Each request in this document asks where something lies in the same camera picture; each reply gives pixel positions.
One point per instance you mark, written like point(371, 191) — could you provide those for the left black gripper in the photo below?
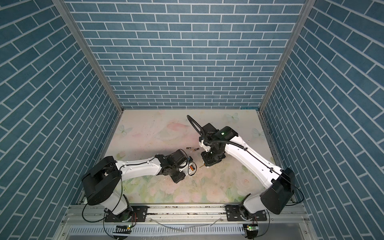
point(179, 178)

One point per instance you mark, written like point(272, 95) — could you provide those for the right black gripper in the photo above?
point(207, 161)

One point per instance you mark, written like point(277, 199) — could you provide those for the white remote control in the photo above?
point(192, 169)

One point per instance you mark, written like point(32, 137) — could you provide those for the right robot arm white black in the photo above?
point(279, 184)

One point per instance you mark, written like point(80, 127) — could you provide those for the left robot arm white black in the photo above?
point(101, 180)

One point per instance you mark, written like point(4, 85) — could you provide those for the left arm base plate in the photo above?
point(133, 214)

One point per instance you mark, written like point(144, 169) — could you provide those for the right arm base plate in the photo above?
point(237, 212)

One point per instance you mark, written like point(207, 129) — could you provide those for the white slotted cable duct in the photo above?
point(157, 230)

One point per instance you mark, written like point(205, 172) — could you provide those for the aluminium front rail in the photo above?
point(183, 214)

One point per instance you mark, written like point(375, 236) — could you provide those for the right aluminium corner post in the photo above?
point(305, 11)

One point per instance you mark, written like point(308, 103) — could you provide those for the aluminium corner post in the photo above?
point(76, 32)
point(305, 11)

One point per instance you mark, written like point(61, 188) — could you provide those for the left aluminium corner post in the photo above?
point(76, 32)

